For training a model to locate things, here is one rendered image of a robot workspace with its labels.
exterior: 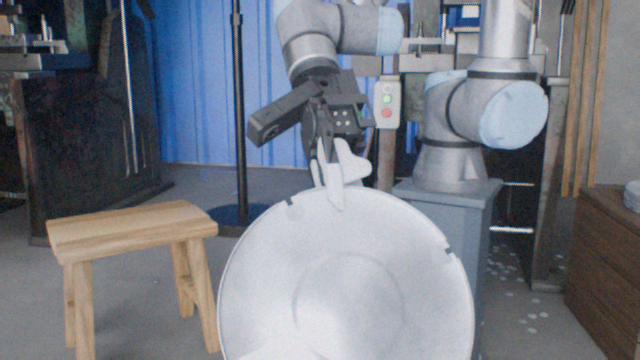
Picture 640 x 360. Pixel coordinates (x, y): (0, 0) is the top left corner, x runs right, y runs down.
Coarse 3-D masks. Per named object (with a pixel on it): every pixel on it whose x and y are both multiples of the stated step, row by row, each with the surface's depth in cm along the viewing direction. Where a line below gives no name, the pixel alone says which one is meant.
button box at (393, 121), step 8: (376, 88) 151; (392, 88) 150; (400, 88) 151; (376, 96) 152; (392, 96) 151; (400, 96) 154; (376, 104) 152; (384, 104) 152; (392, 104) 152; (376, 112) 153; (392, 112) 152; (376, 120) 154; (384, 120) 153; (392, 120) 153; (400, 120) 156; (376, 128) 156; (376, 136) 157; (376, 144) 158; (376, 152) 159; (376, 168) 161; (376, 176) 164
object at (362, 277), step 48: (240, 240) 59; (288, 240) 61; (336, 240) 61; (384, 240) 62; (432, 240) 63; (240, 288) 58; (288, 288) 59; (336, 288) 59; (384, 288) 59; (432, 288) 61; (240, 336) 56; (288, 336) 57; (336, 336) 57; (384, 336) 58; (432, 336) 59
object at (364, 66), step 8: (352, 56) 159; (360, 56) 159; (368, 56) 158; (352, 64) 160; (360, 64) 159; (368, 64) 159; (376, 64) 158; (360, 72) 160; (368, 72) 160; (376, 72) 159
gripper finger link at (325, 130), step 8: (320, 112) 64; (320, 120) 63; (328, 120) 64; (320, 128) 63; (328, 128) 63; (320, 136) 63; (328, 136) 62; (328, 144) 62; (328, 152) 62; (336, 152) 63; (328, 160) 62; (336, 160) 62
